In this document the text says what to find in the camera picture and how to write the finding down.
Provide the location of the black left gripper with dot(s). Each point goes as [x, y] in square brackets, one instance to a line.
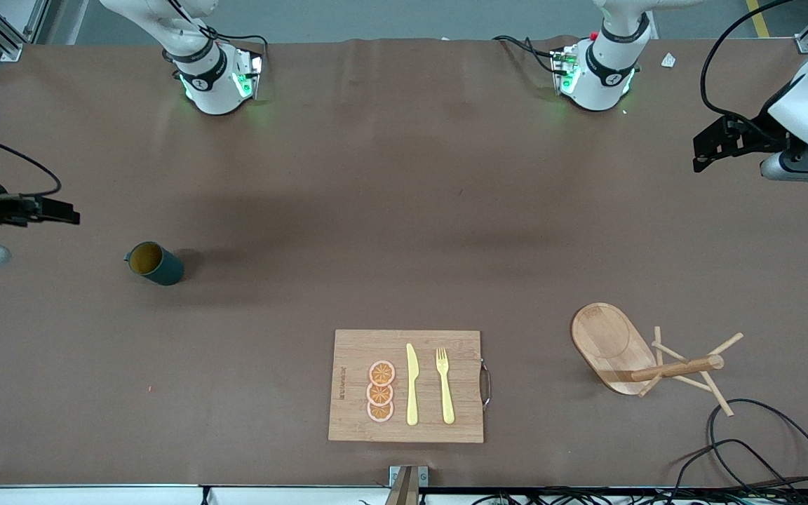
[756, 135]

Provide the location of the teal cup with yellow inside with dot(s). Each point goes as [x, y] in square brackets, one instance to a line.
[162, 266]

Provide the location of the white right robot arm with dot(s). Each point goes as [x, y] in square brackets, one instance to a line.
[211, 88]

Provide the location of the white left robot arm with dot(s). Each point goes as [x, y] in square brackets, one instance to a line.
[604, 77]

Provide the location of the wooden cup rack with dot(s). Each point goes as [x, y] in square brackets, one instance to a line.
[607, 344]

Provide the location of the white paper scrap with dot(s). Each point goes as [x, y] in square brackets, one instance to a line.
[668, 60]

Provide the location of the brown table cover sheet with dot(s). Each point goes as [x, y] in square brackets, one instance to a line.
[306, 175]

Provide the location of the yellow plastic fork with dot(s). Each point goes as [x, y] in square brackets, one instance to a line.
[446, 400]

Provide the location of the orange slice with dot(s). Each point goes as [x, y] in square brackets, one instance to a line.
[381, 372]

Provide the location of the bamboo cutting board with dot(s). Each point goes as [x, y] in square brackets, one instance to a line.
[355, 421]

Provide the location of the yellow plastic knife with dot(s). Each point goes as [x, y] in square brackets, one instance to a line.
[412, 393]

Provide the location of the grey metal bracket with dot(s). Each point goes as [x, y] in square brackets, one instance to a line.
[407, 484]

